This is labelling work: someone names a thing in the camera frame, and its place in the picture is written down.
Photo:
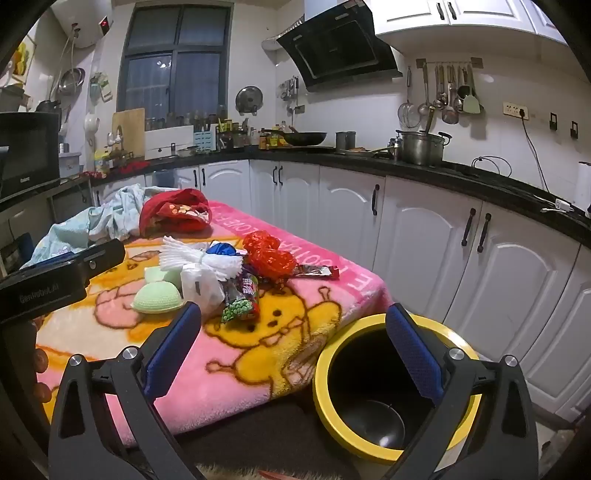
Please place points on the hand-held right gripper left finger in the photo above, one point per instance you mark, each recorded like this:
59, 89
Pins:
173, 355

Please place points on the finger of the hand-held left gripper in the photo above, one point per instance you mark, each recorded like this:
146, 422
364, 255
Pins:
104, 256

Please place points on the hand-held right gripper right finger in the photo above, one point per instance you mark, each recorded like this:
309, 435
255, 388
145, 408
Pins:
413, 350

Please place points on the yellow trash bin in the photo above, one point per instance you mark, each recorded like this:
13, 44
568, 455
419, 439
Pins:
360, 369

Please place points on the light green foam pad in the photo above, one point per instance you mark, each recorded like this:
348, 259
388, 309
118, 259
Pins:
161, 276
157, 297

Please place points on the white plastic bag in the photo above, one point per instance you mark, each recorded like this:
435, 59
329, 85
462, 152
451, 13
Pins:
198, 286

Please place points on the green candy packet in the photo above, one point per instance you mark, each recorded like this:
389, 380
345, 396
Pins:
240, 309

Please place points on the blue plastic wrapper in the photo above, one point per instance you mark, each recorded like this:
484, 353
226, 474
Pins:
221, 248

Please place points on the red snack wrapper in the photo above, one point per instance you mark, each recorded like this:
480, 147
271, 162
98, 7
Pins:
318, 272

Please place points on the red plastic mesh net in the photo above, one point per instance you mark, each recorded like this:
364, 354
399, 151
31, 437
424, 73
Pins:
268, 256

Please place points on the person's left hand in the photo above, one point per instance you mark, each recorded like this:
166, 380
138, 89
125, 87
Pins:
41, 360

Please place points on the light blue printed cloth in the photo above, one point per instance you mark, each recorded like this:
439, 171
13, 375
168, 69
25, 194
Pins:
115, 207

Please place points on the red printed cloth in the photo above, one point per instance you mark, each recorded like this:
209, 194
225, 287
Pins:
171, 203

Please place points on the pink printed blanket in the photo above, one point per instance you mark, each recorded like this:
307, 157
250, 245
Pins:
258, 350

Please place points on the yellow bottle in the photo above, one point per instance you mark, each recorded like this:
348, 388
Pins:
102, 162

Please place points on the red rag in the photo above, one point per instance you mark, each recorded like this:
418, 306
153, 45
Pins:
134, 166

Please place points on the grey plastic bin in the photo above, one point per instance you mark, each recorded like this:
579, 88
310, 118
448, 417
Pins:
70, 165

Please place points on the brown floor mat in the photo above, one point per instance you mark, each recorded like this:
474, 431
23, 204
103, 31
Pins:
258, 424

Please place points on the steel faucet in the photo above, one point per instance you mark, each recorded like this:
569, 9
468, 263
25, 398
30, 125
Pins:
117, 136

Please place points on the black microwave oven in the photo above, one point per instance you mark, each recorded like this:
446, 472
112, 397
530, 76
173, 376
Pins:
27, 152

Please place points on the wooden cutting board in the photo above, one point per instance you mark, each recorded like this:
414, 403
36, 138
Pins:
131, 129

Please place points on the white lower cabinets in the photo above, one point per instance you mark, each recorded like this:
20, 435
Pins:
415, 217

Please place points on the white cabinets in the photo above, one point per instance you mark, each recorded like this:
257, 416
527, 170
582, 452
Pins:
461, 18
415, 217

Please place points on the blue utensil holder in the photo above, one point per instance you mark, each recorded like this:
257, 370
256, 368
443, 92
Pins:
205, 141

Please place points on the row of spice jars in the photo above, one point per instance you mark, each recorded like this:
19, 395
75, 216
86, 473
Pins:
184, 120

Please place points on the black electric kettle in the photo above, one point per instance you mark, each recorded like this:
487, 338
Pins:
48, 107

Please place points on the dark seasoning jars cluster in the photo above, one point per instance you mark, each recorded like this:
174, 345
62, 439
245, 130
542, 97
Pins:
233, 136

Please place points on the steel colander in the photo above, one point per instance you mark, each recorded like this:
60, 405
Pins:
71, 81

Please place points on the dark kitchen window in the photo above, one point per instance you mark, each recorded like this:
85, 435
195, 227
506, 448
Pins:
152, 78

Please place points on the steel stockpot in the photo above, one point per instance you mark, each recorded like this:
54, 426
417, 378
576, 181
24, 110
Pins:
422, 150

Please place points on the small steel kettle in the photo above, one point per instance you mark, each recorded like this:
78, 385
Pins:
393, 146

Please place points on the group of sauce bottles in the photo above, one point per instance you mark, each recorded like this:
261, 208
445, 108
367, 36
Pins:
272, 138

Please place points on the flat pan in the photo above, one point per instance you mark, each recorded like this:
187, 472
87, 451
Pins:
360, 150

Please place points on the white charger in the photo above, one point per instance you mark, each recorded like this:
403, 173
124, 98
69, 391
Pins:
561, 205

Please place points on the steel pot lid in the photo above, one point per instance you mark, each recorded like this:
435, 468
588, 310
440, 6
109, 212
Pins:
249, 99

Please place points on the steel mug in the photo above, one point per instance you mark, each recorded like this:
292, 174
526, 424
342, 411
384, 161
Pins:
346, 141

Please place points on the black wok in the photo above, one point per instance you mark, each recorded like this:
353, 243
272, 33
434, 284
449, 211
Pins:
304, 137

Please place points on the white water heater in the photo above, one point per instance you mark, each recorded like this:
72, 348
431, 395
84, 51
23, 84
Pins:
87, 23

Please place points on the white electric kettle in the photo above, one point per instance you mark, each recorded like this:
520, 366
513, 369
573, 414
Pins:
582, 189

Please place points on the mesh strainer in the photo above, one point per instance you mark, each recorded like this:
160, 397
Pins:
408, 115

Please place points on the steel skimmer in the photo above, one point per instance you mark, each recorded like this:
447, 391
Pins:
450, 115

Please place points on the green spatula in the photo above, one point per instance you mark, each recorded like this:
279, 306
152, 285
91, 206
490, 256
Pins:
472, 104

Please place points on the black range hood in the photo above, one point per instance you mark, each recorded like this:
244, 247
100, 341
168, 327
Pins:
337, 46

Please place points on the white upper cabinets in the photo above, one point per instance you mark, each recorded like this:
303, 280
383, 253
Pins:
461, 18

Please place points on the yellow wall picture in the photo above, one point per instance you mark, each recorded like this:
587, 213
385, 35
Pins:
23, 57

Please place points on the white wall socket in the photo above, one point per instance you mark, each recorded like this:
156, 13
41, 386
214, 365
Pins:
512, 109

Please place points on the black wall hook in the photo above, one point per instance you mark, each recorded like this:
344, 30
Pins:
574, 129
553, 121

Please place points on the silver flexible duct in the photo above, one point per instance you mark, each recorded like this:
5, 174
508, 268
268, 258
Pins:
277, 39

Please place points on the wall utensil rail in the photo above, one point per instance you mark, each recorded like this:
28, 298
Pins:
443, 63

